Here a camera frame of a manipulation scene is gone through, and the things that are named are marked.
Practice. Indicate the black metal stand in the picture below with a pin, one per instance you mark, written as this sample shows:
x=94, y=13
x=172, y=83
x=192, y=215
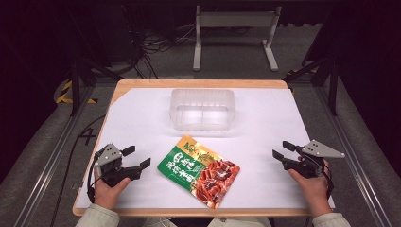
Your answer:
x=75, y=85
x=332, y=85

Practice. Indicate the person's light clothing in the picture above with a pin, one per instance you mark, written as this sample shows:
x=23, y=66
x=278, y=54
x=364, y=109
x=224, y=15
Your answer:
x=236, y=222

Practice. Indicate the clear plastic container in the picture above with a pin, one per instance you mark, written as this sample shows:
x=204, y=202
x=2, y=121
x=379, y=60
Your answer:
x=202, y=108

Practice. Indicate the person's right hand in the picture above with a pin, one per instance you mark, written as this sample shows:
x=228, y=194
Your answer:
x=315, y=192

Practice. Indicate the yellow and black hazard tape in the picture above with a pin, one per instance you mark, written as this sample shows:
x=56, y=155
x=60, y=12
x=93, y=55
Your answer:
x=64, y=93

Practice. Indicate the white metal stand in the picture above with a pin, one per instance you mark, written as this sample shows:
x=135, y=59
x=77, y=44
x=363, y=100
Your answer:
x=236, y=19

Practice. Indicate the white table sheet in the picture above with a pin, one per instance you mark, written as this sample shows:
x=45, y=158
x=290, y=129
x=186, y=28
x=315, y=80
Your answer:
x=265, y=126

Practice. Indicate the person's left hand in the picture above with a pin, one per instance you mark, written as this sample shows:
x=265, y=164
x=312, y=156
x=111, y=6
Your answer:
x=107, y=195

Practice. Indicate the aluminium floor rail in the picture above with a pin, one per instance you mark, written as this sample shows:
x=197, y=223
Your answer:
x=47, y=176
x=356, y=164

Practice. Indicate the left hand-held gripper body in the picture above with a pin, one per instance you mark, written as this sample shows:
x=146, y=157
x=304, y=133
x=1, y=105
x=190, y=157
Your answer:
x=108, y=157

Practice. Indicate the green and red snack packet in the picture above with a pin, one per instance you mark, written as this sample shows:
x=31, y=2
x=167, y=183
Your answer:
x=198, y=171

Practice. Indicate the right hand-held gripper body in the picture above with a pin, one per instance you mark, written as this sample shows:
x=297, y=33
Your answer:
x=318, y=149

